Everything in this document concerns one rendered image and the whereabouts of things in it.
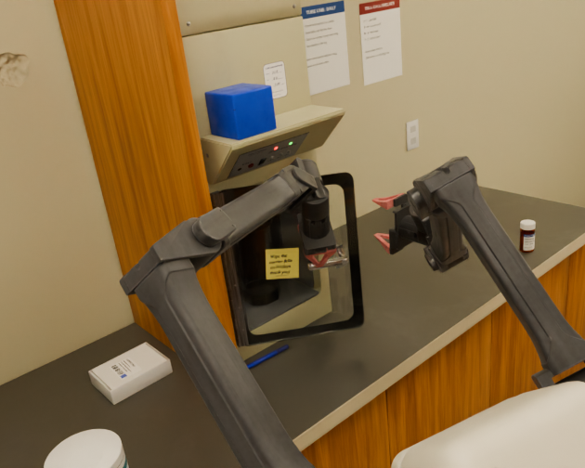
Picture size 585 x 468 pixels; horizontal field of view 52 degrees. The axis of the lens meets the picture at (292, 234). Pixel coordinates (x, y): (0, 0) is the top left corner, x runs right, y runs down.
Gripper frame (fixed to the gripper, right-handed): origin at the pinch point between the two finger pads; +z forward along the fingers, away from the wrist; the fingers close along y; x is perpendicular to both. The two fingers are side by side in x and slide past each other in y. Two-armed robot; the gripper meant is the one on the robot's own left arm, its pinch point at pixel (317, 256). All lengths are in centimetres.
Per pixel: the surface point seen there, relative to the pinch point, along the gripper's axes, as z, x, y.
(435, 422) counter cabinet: 56, 27, 19
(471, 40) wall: 37, 90, -128
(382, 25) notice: 11, 45, -107
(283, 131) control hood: -22.9, -3.2, -15.9
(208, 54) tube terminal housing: -35.8, -15.8, -27.9
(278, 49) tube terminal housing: -29.5, -0.6, -35.9
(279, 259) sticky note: 4.3, -8.2, -4.4
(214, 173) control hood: -17.7, -18.9, -12.4
